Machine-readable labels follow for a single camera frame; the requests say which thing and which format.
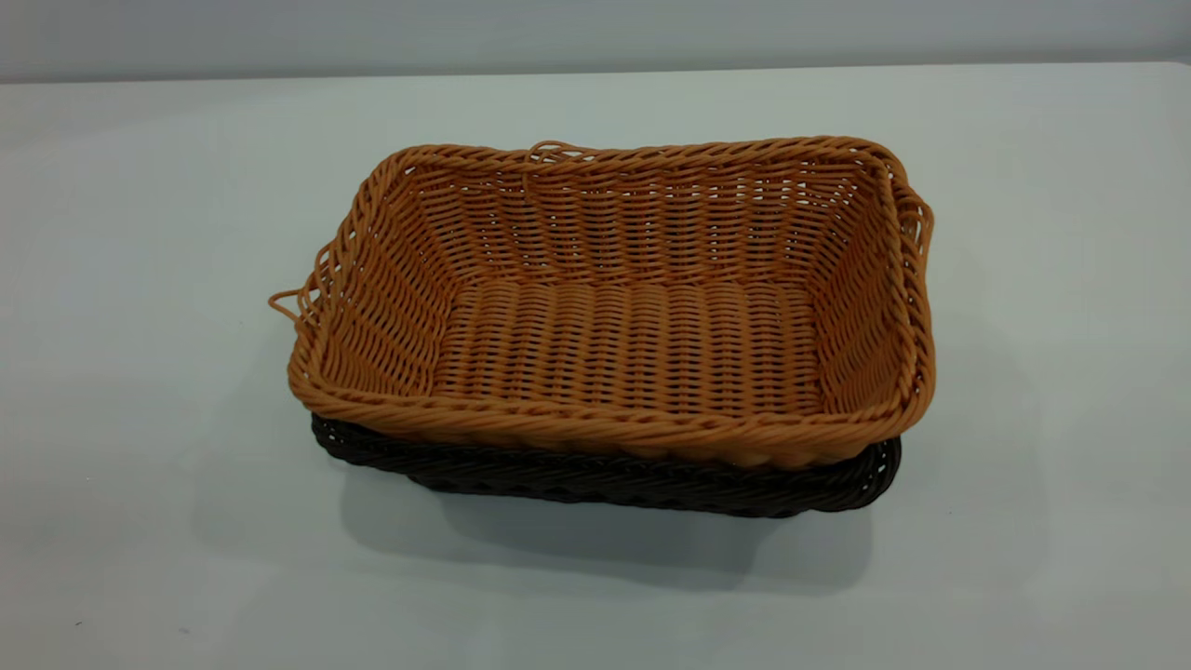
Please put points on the orange woven wicker basket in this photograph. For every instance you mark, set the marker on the orange woven wicker basket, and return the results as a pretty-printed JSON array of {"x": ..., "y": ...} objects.
[{"x": 633, "y": 354}]

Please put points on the black woven wicker basket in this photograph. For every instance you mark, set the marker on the black woven wicker basket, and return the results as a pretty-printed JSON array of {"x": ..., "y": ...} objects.
[{"x": 605, "y": 479}]

